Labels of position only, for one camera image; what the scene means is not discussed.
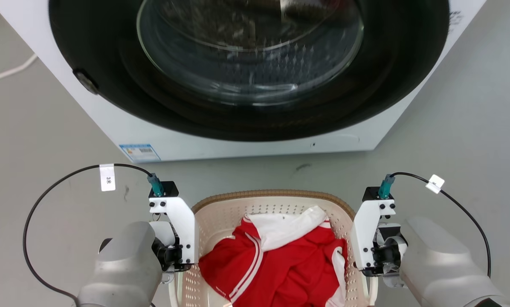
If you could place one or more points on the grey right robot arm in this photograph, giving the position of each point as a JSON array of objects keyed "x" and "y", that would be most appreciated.
[{"x": 438, "y": 264}]

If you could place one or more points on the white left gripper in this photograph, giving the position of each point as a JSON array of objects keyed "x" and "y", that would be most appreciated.
[{"x": 182, "y": 226}]

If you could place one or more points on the red and white garment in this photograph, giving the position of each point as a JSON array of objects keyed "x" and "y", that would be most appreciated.
[{"x": 289, "y": 273}]

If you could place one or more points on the grey washer door latch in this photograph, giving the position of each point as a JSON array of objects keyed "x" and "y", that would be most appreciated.
[{"x": 85, "y": 81}]

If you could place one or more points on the beige perforated laundry basket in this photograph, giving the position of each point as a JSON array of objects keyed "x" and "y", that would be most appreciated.
[{"x": 221, "y": 217}]

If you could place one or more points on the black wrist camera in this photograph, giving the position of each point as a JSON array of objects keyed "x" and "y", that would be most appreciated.
[
  {"x": 376, "y": 194},
  {"x": 165, "y": 189}
]

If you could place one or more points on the white washing machine body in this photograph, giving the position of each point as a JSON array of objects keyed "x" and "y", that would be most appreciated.
[{"x": 110, "y": 121}]

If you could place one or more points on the blue energy label sticker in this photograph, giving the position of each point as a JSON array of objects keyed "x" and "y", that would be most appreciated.
[{"x": 140, "y": 152}]

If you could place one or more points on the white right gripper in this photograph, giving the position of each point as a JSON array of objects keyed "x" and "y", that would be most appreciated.
[{"x": 363, "y": 230}]

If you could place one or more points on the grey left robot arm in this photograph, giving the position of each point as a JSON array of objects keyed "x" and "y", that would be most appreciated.
[{"x": 123, "y": 268}]

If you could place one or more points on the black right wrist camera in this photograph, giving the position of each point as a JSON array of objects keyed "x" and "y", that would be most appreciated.
[{"x": 376, "y": 194}]

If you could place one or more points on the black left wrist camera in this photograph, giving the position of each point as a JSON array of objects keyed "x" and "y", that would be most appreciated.
[{"x": 165, "y": 189}]

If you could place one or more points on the black round washer door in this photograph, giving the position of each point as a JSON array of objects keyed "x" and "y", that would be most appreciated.
[{"x": 408, "y": 64}]

